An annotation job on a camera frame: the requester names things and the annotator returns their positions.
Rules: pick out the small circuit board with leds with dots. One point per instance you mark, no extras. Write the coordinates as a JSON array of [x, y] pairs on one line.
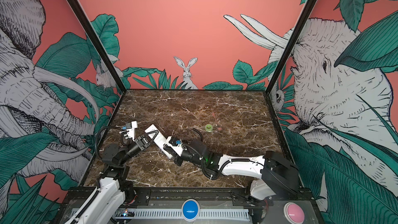
[[127, 213]]

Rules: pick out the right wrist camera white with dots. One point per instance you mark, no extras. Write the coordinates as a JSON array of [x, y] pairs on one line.
[[173, 147]]

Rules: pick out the black front mounting rail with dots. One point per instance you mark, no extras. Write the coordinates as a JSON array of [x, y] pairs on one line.
[[238, 196]]

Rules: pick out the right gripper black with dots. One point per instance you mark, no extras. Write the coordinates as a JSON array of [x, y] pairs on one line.
[[179, 159]]

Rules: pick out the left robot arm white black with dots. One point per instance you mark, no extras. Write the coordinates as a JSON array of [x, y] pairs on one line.
[[112, 189]]

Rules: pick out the blue push button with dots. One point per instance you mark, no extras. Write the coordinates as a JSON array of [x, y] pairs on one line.
[[190, 210]]

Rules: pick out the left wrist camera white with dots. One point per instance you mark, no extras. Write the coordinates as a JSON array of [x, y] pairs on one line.
[[128, 131]]

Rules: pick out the green tape roll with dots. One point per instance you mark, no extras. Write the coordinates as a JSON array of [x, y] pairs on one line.
[[208, 128]]

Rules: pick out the white slotted cable duct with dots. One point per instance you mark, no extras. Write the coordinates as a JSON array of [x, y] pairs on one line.
[[164, 213]]

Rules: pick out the white remote control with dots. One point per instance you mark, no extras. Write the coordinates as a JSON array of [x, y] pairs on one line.
[[160, 139]]

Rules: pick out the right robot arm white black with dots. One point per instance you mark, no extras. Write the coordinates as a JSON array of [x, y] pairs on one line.
[[273, 174]]

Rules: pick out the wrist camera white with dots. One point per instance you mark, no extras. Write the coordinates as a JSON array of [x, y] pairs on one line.
[[173, 147], [128, 131]]

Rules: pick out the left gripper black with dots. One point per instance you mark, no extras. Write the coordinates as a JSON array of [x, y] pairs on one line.
[[140, 143]]

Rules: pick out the pink push button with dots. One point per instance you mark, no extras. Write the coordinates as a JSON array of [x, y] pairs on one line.
[[293, 213]]

